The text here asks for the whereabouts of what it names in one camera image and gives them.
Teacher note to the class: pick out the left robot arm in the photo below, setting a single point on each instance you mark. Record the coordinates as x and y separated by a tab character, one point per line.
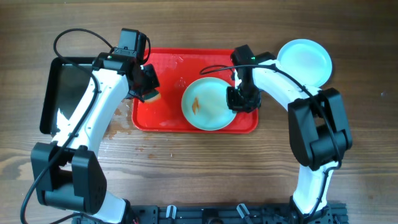
67	174

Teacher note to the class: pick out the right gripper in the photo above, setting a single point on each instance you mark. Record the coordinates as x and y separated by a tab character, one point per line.
236	106

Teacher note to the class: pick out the white plate top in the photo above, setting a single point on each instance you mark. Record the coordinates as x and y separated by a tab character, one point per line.
307	61

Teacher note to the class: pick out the white plate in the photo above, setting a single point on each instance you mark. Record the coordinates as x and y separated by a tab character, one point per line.
307	61
204	104

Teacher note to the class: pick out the red plastic tray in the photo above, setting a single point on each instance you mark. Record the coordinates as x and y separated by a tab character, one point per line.
176	69

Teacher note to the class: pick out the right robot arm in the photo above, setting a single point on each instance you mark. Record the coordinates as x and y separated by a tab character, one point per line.
319	132

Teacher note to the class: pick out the green orange sponge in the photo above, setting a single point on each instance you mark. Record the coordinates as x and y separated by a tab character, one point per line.
151	97

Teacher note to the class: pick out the black rectangular tray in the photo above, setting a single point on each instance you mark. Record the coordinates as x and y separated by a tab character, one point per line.
65	87

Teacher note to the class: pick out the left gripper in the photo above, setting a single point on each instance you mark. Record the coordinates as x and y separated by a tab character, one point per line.
146	83

